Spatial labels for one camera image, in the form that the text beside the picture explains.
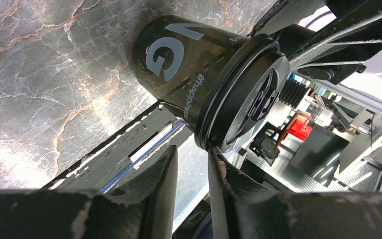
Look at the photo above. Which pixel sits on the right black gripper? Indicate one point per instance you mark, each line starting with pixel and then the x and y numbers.
pixel 338 49

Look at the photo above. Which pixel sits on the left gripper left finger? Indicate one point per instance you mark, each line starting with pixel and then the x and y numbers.
pixel 142 208

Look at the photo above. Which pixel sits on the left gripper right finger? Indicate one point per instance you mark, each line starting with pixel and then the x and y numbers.
pixel 242 208

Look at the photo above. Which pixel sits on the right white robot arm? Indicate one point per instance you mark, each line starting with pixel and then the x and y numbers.
pixel 365 87

